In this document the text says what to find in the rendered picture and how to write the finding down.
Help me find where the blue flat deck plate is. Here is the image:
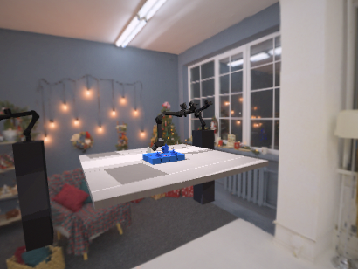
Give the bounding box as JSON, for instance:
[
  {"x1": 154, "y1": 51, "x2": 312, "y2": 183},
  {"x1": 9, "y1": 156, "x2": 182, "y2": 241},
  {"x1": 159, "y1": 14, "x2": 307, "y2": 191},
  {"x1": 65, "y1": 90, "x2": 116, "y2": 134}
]
[{"x1": 142, "y1": 150, "x2": 185, "y2": 165}]

